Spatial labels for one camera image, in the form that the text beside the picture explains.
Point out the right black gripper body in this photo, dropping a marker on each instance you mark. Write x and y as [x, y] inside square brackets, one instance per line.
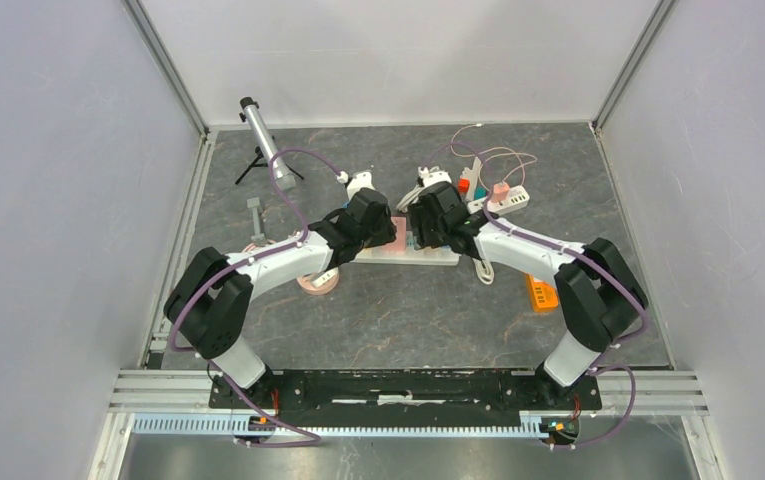
[421, 228]

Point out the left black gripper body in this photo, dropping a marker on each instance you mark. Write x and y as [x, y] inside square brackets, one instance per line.
[382, 235]

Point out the pink cube socket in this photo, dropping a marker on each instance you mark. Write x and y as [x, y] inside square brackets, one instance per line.
[399, 244]

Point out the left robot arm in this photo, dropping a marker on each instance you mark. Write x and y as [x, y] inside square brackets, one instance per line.
[209, 304]

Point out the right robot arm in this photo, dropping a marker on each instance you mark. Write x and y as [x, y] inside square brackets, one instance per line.
[599, 296]

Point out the red plug adapter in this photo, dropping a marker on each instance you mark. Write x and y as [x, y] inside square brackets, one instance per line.
[463, 186]

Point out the teal plug adapter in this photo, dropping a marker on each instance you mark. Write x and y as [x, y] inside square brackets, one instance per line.
[479, 193]

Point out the narrow white socket strip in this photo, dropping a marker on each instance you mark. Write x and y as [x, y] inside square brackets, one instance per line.
[471, 174]

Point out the pink round socket base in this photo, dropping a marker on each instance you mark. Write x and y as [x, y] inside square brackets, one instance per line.
[320, 283]

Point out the long white power strip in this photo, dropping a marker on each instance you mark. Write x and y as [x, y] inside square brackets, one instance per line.
[442, 256]

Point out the small white power strip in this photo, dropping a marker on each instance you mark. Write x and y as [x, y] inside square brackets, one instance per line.
[517, 198]

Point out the silver telescope on tripod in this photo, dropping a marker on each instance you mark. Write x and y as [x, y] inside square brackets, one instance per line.
[285, 176]

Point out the orange power strip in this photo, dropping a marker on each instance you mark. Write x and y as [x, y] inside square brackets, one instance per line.
[543, 298]

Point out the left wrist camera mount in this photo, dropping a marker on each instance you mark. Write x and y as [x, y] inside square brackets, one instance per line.
[355, 182]

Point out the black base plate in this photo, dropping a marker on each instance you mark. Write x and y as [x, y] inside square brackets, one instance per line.
[482, 397]

